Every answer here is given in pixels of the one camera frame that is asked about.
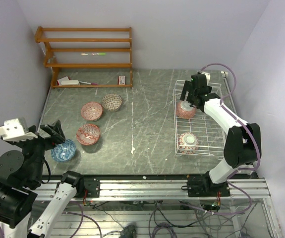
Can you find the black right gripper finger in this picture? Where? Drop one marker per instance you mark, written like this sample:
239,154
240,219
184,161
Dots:
195,101
186,94

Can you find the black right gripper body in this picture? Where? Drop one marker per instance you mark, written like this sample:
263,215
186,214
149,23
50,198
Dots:
209,89

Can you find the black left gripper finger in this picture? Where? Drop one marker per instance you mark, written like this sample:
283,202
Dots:
49,144
55,131

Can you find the black leaf pattern bowl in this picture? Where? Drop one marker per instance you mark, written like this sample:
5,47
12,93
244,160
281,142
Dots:
184,110

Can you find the white bowl red diamond outside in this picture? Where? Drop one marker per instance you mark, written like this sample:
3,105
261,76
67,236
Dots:
187,143

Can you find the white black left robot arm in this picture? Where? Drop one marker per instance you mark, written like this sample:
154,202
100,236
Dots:
21,174

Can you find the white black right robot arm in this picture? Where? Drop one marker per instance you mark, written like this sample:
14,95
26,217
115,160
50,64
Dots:
243,140

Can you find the wooden shelf rack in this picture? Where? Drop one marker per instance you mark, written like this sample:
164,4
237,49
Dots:
50,60

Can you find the blue swirl pattern bowl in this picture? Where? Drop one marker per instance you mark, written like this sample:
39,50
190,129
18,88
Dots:
64,152

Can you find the red diamond pattern bowl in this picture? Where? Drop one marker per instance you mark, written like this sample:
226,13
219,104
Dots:
88,134

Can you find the red drop pattern bowl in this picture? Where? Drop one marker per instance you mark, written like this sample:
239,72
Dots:
92,111

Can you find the white eraser block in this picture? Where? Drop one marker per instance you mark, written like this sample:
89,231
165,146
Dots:
70,83

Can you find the pink white marker pen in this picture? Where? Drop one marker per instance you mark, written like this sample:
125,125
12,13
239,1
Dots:
88,83

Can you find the brown flower grid bowl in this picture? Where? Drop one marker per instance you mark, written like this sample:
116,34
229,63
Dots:
112,102

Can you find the red white small box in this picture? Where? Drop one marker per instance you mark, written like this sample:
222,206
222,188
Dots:
121,80

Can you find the green white marker pen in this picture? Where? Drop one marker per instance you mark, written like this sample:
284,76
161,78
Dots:
93,54

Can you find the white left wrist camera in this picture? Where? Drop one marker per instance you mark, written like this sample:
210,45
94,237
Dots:
15,130

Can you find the white wire dish rack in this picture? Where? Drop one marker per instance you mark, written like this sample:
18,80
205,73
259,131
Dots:
211,137

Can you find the aluminium rail base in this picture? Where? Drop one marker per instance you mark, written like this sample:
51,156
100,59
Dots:
122,190

